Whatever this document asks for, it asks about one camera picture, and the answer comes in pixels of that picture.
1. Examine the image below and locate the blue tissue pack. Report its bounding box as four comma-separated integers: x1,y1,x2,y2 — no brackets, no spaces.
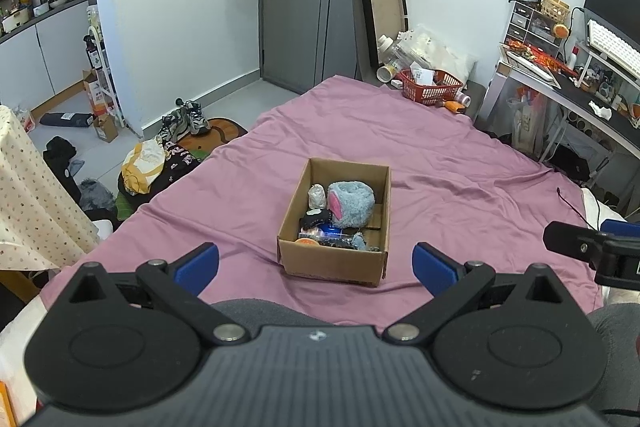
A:
298,225,350,243

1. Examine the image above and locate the grey pink plush toy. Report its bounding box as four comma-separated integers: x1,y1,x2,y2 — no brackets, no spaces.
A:
326,181,375,229

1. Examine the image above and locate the paper cup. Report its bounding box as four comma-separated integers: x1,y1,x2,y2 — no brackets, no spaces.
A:
376,63,400,83

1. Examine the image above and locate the brown cardboard box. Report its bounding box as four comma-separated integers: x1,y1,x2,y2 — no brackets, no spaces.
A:
277,158,392,287

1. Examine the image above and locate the pair of sneakers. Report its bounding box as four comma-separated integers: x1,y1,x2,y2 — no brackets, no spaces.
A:
155,98,210,145

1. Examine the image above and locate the red plastic basket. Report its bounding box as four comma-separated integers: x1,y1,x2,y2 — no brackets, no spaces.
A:
396,69,463,106

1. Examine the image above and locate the white desk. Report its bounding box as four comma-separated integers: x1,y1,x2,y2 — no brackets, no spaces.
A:
474,50,639,192

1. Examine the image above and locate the black stitched fabric patch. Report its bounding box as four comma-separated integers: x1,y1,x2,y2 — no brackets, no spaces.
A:
299,208,333,230

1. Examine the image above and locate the orange slice plush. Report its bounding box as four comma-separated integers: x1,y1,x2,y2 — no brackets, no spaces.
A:
295,237,320,246

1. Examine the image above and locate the purple bed sheet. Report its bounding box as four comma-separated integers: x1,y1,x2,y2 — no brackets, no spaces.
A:
39,74,604,333

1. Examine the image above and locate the black cable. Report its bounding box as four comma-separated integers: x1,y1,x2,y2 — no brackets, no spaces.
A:
555,186,601,233

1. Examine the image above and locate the wooden framed board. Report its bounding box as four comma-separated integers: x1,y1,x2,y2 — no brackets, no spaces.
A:
361,0,409,67

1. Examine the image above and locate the white plastic bag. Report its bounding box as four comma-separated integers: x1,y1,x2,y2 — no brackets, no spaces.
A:
508,86,548,158

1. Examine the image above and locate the grey drawer organizer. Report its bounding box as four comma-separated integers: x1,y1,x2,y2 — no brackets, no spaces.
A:
503,0,568,56

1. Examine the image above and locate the clear plastic bottle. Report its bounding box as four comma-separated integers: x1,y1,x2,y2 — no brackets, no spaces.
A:
376,32,414,69

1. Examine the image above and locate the orange utility knife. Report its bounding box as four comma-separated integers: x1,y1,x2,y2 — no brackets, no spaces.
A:
444,101,466,114

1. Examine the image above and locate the white crumpled soft packet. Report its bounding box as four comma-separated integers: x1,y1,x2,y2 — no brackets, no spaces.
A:
307,183,326,210

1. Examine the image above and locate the grey door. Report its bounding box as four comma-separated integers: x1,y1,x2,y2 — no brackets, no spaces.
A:
259,0,364,93

